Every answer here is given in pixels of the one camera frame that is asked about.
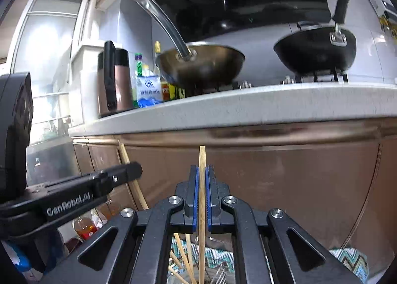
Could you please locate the green capped bottle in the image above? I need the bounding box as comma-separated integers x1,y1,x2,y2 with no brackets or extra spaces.
134,53,146,107

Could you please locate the brown kitchen base cabinet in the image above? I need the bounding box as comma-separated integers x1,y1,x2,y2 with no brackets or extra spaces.
71,116,397,272

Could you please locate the tall yellow capped oil bottle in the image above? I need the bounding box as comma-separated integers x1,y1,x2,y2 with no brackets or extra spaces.
153,41,164,80

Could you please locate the sliding glass door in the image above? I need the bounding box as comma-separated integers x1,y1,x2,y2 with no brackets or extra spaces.
6,0,92,179

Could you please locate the brown electric kettle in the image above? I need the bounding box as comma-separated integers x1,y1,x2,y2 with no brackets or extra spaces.
97,41,134,117

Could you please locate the orange liquid bottle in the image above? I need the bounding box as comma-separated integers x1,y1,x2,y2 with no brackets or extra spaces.
73,216,99,241

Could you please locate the blue and white salt bag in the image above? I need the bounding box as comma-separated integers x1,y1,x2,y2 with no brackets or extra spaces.
136,74,163,108

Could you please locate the white plastic storage container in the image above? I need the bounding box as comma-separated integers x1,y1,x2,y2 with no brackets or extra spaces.
70,40,107,126

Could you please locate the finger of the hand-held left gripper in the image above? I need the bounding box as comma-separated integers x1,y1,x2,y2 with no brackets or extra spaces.
88,161,143,198

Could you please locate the metal wire utensil holder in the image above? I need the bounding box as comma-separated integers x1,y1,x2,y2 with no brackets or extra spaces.
169,250,236,284

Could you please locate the steel wok with long handle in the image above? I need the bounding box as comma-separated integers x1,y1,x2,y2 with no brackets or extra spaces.
136,0,245,90

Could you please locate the slim bamboo chopstick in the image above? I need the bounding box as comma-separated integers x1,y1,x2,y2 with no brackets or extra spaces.
119,143,149,210
198,145,206,284

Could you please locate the black wok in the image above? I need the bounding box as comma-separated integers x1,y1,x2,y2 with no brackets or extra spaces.
273,0,357,76

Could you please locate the set of bamboo chopsticks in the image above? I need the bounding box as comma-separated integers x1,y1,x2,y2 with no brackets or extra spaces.
168,233,197,284

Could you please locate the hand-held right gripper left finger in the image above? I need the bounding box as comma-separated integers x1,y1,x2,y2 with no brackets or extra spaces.
40,164,199,284

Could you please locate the black gas stove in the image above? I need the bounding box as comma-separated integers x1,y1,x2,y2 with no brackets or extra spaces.
186,71,349,96

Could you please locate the white stone countertop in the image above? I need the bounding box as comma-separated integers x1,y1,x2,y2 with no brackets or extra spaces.
68,82,397,137

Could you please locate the zigzag patterned cloth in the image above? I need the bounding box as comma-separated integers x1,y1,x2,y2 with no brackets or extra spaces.
186,245,369,284

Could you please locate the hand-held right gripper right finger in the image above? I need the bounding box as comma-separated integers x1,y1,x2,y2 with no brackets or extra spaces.
205,164,363,284

